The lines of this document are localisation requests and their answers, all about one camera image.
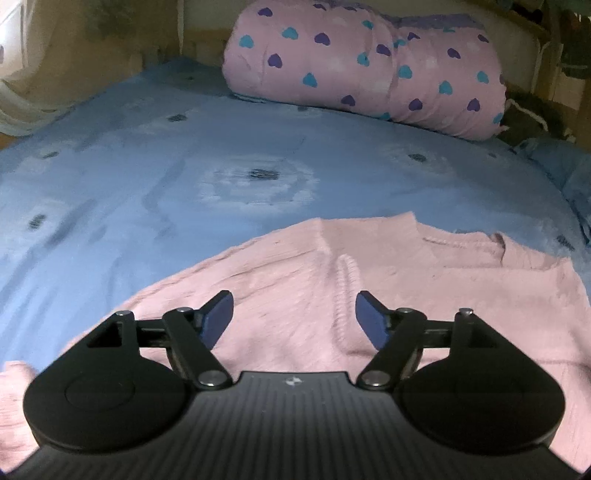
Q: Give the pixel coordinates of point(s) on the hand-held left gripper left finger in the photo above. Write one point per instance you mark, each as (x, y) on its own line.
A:
(218, 318)

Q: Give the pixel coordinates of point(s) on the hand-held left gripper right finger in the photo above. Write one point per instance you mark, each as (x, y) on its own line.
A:
(371, 321)

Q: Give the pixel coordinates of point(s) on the pink knitted sweater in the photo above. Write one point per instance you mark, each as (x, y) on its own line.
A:
(286, 286)

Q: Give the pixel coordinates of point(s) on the blue dandelion-print bedsheet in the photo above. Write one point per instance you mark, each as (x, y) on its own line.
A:
(138, 184)

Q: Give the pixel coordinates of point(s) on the blue crumpled blanket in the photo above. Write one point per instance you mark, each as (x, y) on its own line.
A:
(561, 161)

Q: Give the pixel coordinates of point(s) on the pink heart-print rolled quilt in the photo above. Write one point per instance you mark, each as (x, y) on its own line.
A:
(351, 64)

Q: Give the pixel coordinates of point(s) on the dark fuzzy cloth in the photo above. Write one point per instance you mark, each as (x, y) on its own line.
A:
(531, 115)

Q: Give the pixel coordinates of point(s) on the white mesh curtain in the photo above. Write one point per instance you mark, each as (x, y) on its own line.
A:
(21, 108)

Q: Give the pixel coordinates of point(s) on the wooden bed frame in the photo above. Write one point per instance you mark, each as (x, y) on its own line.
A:
(549, 50)

